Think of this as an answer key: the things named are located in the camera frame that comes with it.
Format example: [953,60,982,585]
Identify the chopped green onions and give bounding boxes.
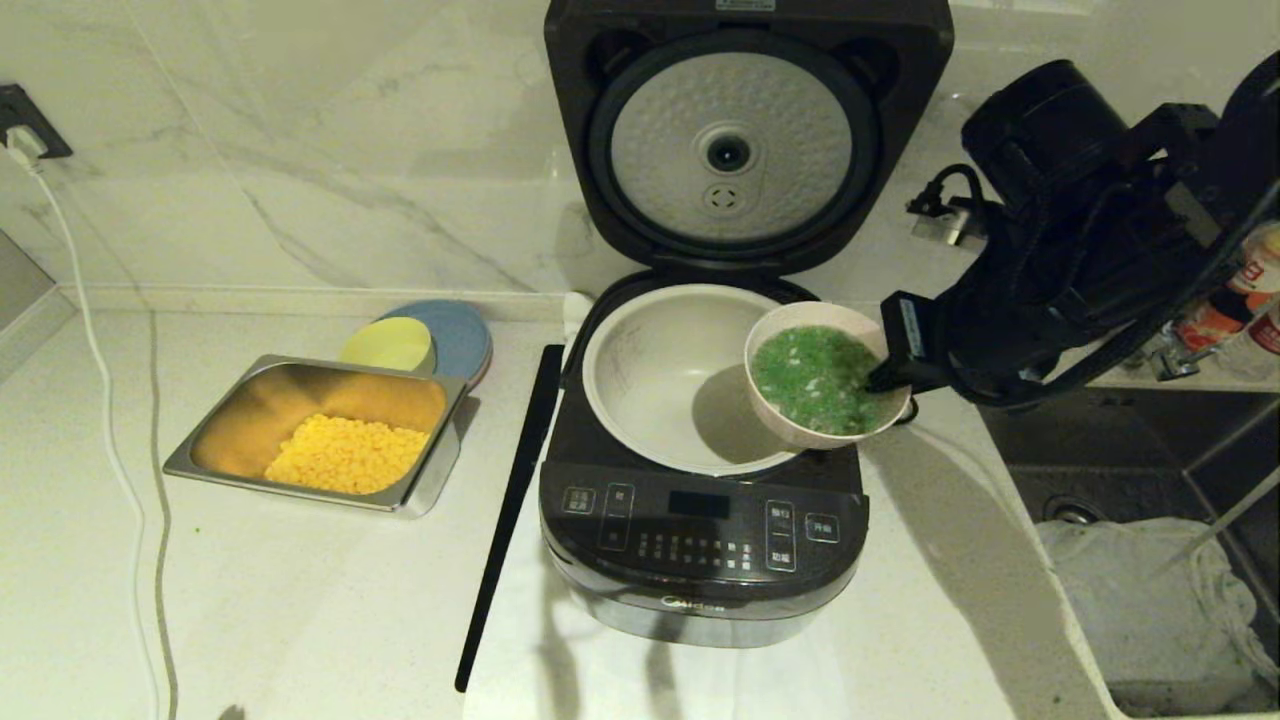
[750,325,897,438]

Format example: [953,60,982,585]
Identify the white power cable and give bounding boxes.
[26,160,167,720]

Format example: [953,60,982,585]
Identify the black rice cooker lid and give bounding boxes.
[543,0,955,278]

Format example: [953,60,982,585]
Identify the orange bottle with red label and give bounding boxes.
[1175,225,1280,353]

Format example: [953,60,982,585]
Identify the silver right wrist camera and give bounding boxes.
[906,195,987,250]

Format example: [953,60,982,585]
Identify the stainless steel food pan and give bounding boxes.
[162,354,472,519]

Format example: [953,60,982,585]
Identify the blue plate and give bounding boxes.
[376,300,494,391]

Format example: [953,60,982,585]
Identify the long black flat strip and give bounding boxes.
[455,344,567,693]

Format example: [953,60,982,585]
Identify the yellow corn kernels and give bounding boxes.
[264,414,431,496]

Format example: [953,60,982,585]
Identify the black rice cooker base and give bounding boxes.
[539,266,870,649]

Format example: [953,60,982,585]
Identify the pale yellow plate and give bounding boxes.
[338,317,437,377]

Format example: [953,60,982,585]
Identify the black wall socket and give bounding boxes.
[0,85,74,162]

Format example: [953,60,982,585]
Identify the white wall plug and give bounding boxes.
[4,128,47,171]

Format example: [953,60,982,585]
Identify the metal sink drain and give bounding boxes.
[1040,493,1101,527]

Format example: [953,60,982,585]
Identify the clear bottle with red label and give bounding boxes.
[1214,300,1280,383]

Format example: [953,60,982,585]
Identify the white inner pot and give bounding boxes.
[581,283,801,477]

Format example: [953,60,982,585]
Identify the pink bowl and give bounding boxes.
[743,300,914,451]

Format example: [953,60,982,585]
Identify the grey white dish cloth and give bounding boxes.
[1033,517,1280,693]

